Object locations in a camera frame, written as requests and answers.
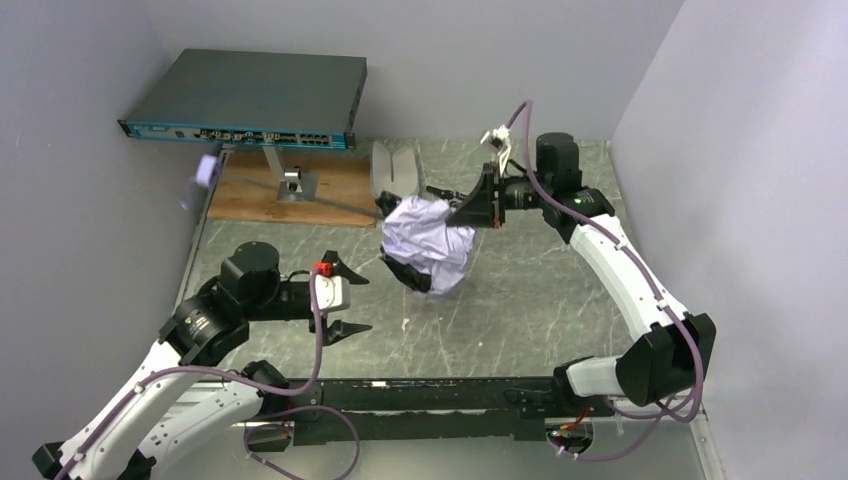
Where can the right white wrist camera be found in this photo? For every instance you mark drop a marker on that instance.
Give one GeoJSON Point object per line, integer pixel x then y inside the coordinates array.
{"type": "Point", "coordinates": [498, 142]}

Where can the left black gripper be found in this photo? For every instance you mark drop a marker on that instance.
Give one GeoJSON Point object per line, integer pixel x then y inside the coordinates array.
{"type": "Point", "coordinates": [313, 304]}

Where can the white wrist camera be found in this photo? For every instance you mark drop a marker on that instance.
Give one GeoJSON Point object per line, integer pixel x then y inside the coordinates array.
{"type": "Point", "coordinates": [498, 142]}
{"type": "Point", "coordinates": [329, 292]}

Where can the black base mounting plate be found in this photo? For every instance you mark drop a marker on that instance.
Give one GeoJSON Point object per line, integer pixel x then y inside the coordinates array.
{"type": "Point", "coordinates": [520, 408]}

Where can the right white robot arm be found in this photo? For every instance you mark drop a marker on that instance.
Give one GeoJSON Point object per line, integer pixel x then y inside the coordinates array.
{"type": "Point", "coordinates": [666, 364]}

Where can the metal switch stand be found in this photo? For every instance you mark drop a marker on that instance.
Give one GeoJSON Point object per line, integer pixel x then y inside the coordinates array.
{"type": "Point", "coordinates": [294, 185]}

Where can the wooden base board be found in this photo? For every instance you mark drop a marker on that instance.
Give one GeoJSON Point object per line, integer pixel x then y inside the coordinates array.
{"type": "Point", "coordinates": [247, 190]}

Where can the blue-fronted network switch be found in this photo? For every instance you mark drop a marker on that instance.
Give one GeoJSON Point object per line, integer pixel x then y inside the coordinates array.
{"type": "Point", "coordinates": [253, 98]}

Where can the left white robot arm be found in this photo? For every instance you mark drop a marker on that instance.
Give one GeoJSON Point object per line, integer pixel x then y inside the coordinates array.
{"type": "Point", "coordinates": [178, 393]}

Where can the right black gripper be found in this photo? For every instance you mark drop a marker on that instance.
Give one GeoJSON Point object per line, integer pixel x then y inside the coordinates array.
{"type": "Point", "coordinates": [496, 196]}

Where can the lilac folding umbrella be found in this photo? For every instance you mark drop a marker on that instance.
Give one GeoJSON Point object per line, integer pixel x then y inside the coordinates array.
{"type": "Point", "coordinates": [419, 248]}

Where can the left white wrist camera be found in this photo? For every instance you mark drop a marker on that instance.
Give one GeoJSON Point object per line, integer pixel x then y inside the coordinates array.
{"type": "Point", "coordinates": [329, 292]}

